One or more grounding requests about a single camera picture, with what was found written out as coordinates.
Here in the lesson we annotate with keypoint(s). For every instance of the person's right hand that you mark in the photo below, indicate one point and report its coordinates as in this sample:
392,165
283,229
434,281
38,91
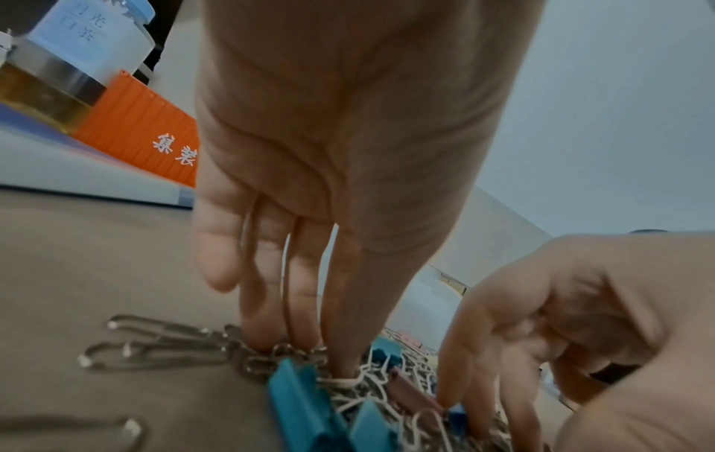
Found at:
614,309

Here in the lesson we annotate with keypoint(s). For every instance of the person's left hand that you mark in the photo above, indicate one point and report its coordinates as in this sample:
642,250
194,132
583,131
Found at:
346,132

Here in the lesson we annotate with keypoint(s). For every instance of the pile of silver paper clips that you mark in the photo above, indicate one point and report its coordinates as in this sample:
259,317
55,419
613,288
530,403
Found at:
167,342

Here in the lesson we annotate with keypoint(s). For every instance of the group of coloured binder clips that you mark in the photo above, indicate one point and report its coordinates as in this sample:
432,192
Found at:
301,406

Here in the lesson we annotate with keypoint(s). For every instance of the orange ribbed box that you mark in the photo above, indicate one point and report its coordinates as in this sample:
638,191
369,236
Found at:
139,128

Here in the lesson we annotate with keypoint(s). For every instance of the blue document folder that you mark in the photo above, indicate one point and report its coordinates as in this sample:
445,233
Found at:
67,163

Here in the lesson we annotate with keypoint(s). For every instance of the tea bottle with blue cap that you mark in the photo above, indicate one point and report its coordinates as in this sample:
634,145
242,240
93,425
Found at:
72,53

